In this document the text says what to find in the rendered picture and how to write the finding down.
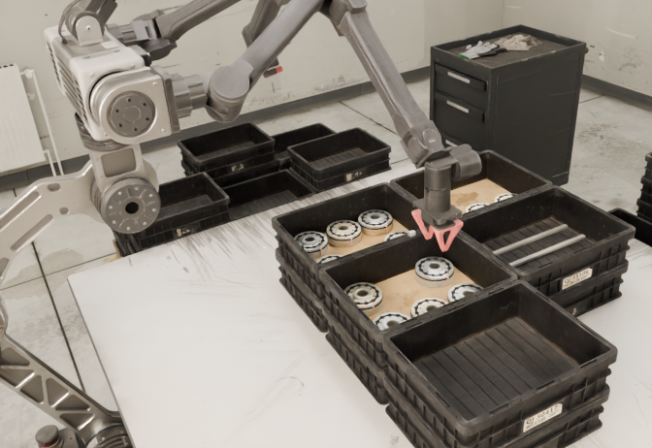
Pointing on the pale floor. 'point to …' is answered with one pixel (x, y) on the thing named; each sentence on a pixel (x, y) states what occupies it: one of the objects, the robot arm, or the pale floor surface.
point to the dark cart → (510, 99)
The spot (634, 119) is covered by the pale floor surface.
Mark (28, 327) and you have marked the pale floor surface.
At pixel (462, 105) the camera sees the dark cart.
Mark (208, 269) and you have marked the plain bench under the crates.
